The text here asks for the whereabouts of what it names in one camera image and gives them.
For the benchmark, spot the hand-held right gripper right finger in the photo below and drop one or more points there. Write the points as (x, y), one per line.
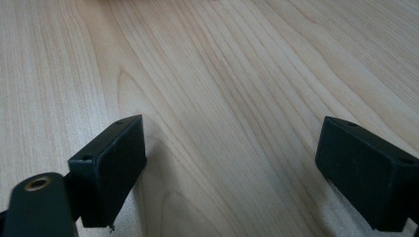
(365, 171)

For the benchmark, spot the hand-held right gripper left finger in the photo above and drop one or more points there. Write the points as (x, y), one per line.
(108, 171)

